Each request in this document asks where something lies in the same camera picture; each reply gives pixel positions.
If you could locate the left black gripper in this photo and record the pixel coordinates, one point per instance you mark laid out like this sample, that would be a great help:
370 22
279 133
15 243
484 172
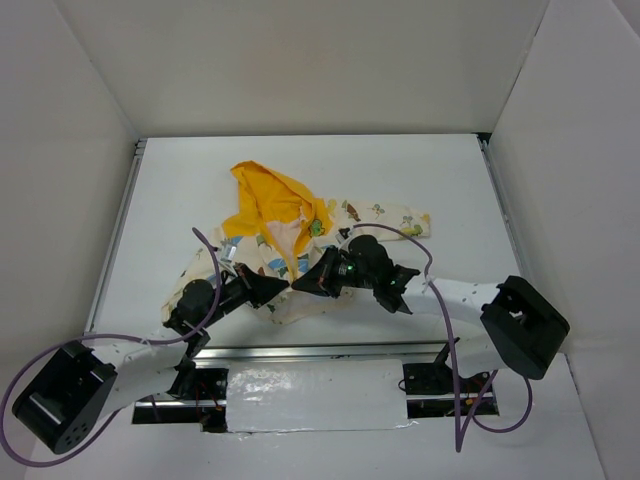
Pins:
245 280

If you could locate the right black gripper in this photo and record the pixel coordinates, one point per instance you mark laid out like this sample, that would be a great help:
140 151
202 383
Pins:
329 272

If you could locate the cream dinosaur print hooded jacket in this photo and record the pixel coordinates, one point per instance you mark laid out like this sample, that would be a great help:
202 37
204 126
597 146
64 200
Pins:
281 228

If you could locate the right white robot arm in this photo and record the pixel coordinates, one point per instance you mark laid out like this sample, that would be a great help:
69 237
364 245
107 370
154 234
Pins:
519 329

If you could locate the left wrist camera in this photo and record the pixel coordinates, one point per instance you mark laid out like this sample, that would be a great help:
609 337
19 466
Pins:
228 250

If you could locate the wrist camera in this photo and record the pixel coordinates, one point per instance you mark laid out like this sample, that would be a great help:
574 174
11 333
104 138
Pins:
344 236
228 250

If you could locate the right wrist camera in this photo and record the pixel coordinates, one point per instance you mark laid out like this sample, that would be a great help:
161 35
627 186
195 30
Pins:
344 236

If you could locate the aluminium table frame rail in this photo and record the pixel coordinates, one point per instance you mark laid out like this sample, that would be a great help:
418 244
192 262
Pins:
179 183

